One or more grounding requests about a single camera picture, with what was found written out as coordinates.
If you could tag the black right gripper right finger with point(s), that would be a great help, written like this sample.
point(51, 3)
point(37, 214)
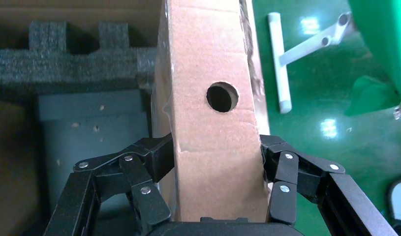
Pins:
point(340, 202)

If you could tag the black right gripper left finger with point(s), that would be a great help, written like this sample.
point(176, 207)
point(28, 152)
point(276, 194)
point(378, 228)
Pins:
point(79, 202)

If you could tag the small cardboard box with hole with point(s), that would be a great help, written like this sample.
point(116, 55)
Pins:
point(216, 169)

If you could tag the grey blue block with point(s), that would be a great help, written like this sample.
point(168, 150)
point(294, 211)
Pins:
point(89, 146)

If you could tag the silver cloth clip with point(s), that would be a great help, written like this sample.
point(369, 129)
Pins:
point(400, 112)

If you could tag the dark grey foam insert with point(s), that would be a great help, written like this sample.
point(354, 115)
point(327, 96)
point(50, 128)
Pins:
point(73, 68)

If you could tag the white table leg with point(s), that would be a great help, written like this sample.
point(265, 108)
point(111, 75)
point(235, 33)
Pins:
point(281, 71)

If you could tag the green tablecloth with clips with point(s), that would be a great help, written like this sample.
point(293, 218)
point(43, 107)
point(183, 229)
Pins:
point(382, 39)

